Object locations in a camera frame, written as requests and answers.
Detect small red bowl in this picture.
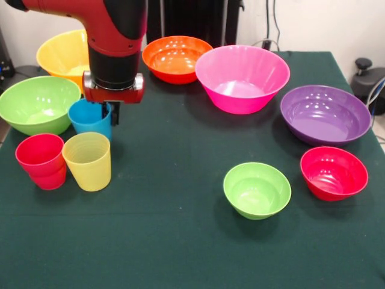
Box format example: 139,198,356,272
300,146,369,202

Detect yellow cup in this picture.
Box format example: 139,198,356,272
62,132,112,192

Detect dark green tablecloth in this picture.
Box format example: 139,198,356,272
0,50,385,289

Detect large yellow bowl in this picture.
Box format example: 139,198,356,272
36,29,91,95

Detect purple bowl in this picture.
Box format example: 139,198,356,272
280,84,372,148

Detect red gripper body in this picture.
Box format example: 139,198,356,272
81,71,145,105

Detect orange bowl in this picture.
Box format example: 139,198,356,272
141,35,214,85

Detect blue cup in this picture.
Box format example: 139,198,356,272
67,98,114,142

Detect white and blue cables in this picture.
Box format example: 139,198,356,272
366,76,385,121

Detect black equipment box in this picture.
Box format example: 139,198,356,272
0,28,16,88

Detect large pink bowl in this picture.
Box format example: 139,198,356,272
194,45,291,116

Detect small green bowl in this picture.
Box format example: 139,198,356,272
223,162,292,220

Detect large green bowl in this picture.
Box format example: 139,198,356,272
0,75,82,136

